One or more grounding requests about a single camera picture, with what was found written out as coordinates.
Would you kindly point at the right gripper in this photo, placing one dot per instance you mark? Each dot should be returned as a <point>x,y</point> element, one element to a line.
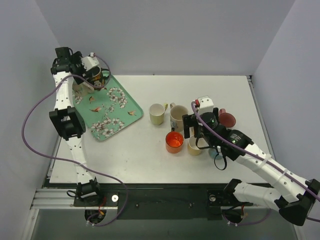
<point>200,120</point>

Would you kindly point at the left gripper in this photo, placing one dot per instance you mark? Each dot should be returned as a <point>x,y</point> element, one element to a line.
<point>93,75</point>

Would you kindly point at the pink patterned mug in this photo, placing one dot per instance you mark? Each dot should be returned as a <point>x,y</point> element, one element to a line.
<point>226,119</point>

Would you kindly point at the cream floral mug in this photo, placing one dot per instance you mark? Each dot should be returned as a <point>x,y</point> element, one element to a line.
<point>176,116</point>

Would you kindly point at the beige tall mug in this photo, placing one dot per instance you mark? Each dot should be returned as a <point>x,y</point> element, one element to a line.
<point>82,90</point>

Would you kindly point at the black mug orange pattern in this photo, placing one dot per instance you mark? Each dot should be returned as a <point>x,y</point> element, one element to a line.
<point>99,77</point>

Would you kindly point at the yellow mug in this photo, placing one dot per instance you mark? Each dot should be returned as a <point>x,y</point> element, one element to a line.
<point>192,148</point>

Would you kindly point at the orange mug black handle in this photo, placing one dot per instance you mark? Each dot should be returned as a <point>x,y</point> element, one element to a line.
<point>174,141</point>

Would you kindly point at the blue butterfly mug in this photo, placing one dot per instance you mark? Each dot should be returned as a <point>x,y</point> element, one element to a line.
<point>214,154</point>

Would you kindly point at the light green faceted mug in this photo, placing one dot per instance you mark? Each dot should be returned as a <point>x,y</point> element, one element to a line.
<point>157,113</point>

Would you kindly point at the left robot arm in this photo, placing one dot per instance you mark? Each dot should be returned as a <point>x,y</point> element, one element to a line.
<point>70,125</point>

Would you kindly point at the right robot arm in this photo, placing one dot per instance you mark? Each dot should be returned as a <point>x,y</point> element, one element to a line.
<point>292,196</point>

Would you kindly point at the green floral serving tray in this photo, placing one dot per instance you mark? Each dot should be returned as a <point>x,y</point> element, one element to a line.
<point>107,111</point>

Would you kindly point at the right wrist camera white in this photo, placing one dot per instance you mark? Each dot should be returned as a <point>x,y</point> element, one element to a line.
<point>204,104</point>

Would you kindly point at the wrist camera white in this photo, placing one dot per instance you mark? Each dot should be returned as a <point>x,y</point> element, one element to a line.
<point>89,62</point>
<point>204,104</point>

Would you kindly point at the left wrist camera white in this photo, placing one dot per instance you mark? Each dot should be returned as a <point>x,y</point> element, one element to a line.
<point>89,62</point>

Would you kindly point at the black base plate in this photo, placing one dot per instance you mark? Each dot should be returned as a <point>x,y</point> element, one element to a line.
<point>168,211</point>

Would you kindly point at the aluminium frame rail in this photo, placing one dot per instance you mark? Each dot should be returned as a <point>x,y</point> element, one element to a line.
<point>50,198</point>

